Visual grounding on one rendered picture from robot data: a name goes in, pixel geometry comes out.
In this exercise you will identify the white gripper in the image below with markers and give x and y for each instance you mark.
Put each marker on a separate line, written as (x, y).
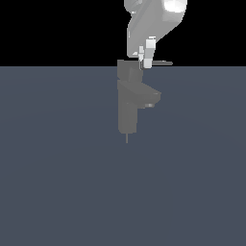
(142, 30)

